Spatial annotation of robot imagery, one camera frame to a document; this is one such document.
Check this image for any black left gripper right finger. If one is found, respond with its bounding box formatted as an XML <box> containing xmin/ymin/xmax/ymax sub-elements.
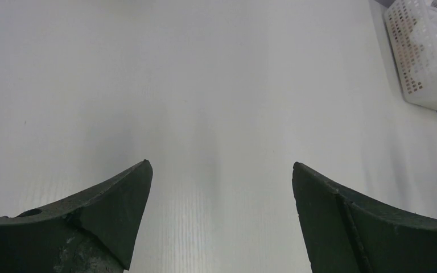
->
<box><xmin>292</xmin><ymin>162</ymin><xmax>437</xmax><ymax>272</ymax></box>

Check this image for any white plastic laundry basket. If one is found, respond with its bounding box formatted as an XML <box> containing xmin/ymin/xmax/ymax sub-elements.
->
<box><xmin>384</xmin><ymin>1</ymin><xmax>437</xmax><ymax>111</ymax></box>

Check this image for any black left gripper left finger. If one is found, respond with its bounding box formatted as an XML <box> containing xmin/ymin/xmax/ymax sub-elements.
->
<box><xmin>0</xmin><ymin>160</ymin><xmax>153</xmax><ymax>272</ymax></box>

